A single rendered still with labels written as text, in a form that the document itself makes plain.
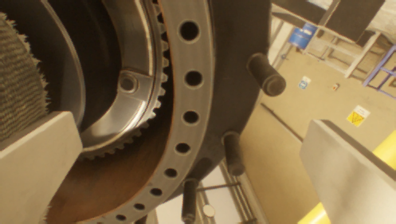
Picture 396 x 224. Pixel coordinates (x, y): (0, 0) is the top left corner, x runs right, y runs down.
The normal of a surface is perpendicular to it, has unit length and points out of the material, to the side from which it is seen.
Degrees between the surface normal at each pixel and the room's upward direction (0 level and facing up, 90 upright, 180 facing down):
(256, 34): 90
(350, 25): 90
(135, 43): 90
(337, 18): 90
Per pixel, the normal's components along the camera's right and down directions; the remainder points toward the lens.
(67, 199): -0.15, -0.86
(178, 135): -0.02, 0.49
